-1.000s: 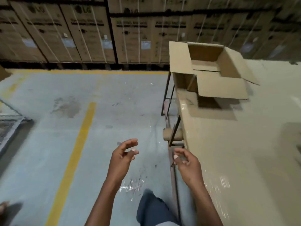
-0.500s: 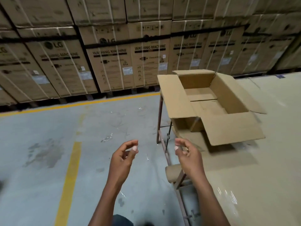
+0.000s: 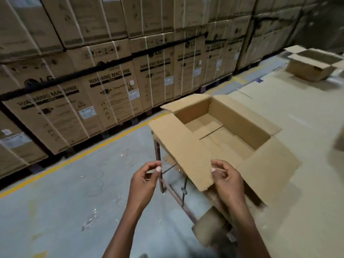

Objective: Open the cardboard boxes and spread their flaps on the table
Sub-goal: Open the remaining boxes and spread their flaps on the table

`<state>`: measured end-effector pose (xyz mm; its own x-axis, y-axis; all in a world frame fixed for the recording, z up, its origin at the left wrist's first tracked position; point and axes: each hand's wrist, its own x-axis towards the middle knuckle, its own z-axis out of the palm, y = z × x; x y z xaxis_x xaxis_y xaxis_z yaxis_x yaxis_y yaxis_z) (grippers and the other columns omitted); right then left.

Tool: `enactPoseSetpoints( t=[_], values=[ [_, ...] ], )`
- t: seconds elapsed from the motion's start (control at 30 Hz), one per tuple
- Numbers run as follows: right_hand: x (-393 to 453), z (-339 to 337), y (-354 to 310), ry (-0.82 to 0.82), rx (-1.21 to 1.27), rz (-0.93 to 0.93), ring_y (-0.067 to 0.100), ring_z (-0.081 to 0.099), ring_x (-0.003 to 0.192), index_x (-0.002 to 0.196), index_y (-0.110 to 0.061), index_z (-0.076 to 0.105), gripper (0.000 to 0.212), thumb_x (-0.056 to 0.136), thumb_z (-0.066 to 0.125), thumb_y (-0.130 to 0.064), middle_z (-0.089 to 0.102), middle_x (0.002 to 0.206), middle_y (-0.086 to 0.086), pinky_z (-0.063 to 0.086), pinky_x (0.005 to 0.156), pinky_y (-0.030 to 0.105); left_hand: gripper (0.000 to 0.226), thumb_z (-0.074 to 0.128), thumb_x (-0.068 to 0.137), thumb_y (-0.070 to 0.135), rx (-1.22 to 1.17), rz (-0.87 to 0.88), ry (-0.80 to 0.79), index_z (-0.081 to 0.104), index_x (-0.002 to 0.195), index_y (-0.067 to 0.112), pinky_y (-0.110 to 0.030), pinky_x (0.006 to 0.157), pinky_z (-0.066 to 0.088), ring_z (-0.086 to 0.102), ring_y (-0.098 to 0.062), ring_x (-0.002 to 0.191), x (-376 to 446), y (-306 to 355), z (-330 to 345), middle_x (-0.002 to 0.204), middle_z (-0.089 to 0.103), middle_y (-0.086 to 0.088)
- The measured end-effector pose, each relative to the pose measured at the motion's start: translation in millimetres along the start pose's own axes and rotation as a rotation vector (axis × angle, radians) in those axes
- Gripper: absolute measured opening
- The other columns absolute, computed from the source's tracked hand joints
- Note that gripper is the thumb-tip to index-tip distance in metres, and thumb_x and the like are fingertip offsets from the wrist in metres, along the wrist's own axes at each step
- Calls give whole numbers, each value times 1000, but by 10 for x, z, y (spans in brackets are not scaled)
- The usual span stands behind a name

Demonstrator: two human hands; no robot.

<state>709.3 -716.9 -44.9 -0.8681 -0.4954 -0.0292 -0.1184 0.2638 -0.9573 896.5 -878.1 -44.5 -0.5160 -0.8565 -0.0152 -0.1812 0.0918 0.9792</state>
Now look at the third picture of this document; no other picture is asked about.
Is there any person's left hand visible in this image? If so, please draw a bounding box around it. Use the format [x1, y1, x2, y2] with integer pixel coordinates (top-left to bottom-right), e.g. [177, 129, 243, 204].
[126, 161, 163, 212]

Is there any person's right hand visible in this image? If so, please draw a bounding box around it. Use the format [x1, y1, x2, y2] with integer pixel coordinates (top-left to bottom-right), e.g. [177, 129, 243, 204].
[210, 159, 247, 212]

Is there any taped box with hazard label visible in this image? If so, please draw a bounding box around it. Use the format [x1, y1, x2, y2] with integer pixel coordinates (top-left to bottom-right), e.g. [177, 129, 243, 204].
[148, 94, 301, 206]

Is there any small pale cardboard box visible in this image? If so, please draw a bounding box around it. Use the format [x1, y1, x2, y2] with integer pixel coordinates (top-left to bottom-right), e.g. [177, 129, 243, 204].
[283, 45, 344, 82]

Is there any person's right forearm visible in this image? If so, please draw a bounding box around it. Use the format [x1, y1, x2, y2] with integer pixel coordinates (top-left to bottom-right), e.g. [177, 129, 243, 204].
[228, 204, 271, 258]

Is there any person's left forearm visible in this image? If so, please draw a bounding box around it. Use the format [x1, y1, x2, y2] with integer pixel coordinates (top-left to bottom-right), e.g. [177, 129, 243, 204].
[102, 204, 154, 258]

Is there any crumpled clear tape scrap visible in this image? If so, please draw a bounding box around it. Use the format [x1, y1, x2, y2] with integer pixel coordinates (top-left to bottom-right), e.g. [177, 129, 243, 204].
[81, 209, 98, 231]

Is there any wall of strapped appliance cartons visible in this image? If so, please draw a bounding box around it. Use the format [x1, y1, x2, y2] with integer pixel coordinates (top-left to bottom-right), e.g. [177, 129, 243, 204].
[0, 0, 310, 180]

